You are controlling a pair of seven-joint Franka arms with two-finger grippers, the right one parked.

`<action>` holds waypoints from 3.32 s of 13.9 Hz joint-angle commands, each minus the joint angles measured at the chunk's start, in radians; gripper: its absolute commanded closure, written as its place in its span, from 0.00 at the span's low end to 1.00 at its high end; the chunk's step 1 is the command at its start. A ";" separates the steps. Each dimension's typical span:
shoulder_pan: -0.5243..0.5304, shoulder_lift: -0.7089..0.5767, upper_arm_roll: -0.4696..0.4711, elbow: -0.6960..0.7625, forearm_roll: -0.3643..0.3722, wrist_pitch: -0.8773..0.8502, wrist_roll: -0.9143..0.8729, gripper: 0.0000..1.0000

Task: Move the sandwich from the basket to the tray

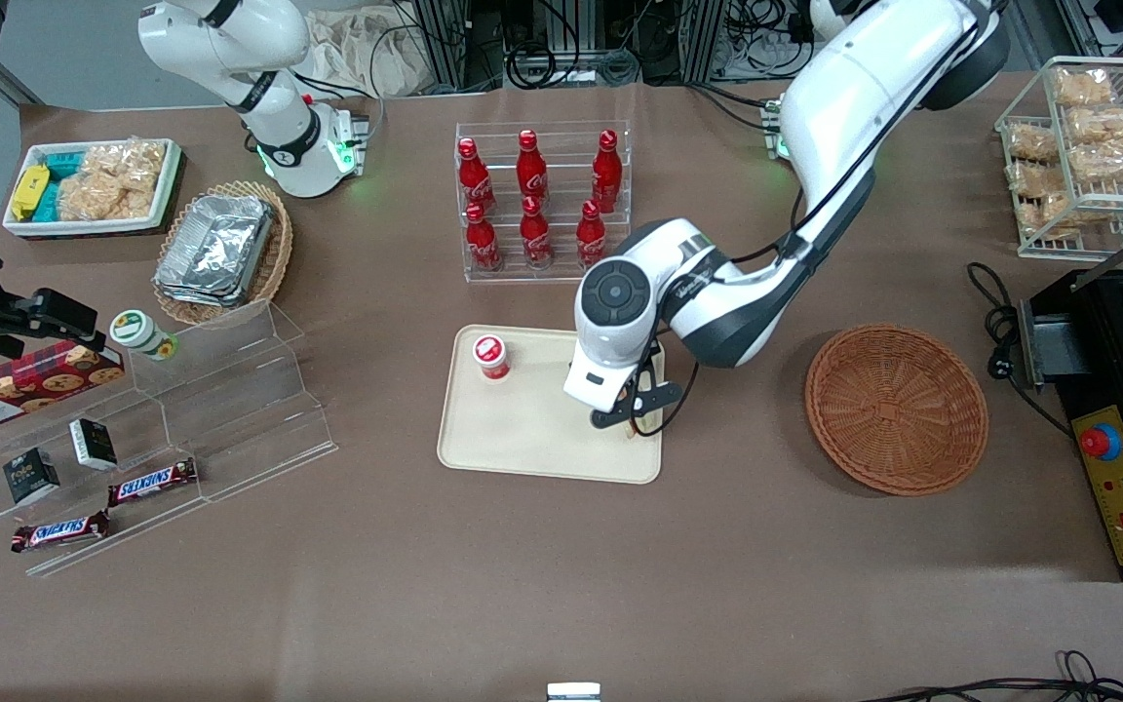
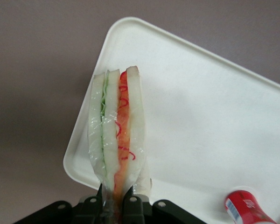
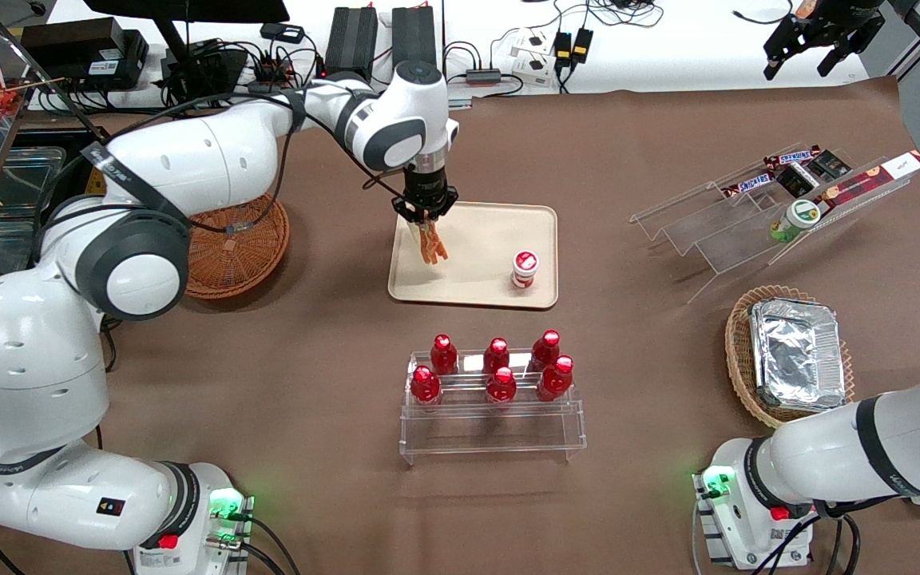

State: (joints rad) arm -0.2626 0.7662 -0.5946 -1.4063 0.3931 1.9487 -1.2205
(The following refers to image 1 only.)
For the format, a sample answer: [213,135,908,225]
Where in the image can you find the clear bag of rice crackers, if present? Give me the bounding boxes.
[57,172,159,223]
[82,141,169,188]

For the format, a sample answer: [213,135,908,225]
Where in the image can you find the white wire rack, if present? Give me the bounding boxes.
[994,56,1123,263]

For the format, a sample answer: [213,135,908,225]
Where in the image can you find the red cola bottle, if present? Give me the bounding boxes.
[590,129,623,215]
[457,137,497,216]
[464,202,503,273]
[520,195,554,270]
[576,200,608,271]
[516,129,550,206]

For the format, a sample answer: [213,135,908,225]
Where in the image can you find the red cookie box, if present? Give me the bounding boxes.
[0,339,126,436]

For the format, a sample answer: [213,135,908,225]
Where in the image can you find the black floor cables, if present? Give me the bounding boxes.
[859,650,1123,702]

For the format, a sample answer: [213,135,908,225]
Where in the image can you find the beige crumpled cloth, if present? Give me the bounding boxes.
[300,8,447,99]

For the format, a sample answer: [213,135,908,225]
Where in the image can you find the black power cable with plug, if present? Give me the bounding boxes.
[965,261,1075,436]

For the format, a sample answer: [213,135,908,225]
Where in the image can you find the tangled black cable bundle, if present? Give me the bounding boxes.
[503,0,642,91]

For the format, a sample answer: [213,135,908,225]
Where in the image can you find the clear acrylic stepped shelf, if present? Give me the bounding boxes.
[0,297,339,579]

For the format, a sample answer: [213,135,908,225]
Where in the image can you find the aluminium foil container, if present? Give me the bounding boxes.
[153,193,276,309]

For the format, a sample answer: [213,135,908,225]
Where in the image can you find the green lidded white jar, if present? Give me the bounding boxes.
[109,309,179,363]

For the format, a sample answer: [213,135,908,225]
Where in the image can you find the red lidded cup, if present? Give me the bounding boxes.
[471,333,513,383]

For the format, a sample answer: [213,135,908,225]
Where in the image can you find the brown round wicker basket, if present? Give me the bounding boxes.
[804,323,990,498]

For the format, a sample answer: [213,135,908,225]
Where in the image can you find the clear acrylic bottle rack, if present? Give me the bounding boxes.
[454,120,633,285]

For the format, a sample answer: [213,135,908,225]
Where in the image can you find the light wicker basket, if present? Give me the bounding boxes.
[151,180,294,328]

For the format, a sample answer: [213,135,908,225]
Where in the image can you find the red emergency stop button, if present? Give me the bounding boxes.
[1079,424,1123,461]

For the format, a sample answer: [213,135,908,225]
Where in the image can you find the beige plastic tray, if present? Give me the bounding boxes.
[437,324,667,486]

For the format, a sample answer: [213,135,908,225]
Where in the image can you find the yellow snack packet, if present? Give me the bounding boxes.
[12,164,52,221]

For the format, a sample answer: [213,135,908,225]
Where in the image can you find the aluminium frame profile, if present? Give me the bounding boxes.
[412,0,506,91]

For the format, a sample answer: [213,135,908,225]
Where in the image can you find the small black white carton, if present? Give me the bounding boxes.
[68,417,120,472]

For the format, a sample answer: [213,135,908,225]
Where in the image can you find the white rectangular snack tray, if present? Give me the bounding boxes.
[2,138,183,239]

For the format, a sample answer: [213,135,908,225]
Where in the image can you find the snickers chocolate bar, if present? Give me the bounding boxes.
[10,509,112,555]
[107,457,200,509]

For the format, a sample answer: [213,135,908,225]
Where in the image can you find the bagged fried snack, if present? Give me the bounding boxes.
[1052,66,1116,108]
[1005,124,1061,163]
[1066,105,1123,144]
[1008,160,1071,198]
[1066,136,1123,184]
[1018,193,1081,242]

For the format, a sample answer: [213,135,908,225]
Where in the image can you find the black machine with yellow panel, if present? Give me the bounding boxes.
[1018,209,1123,583]

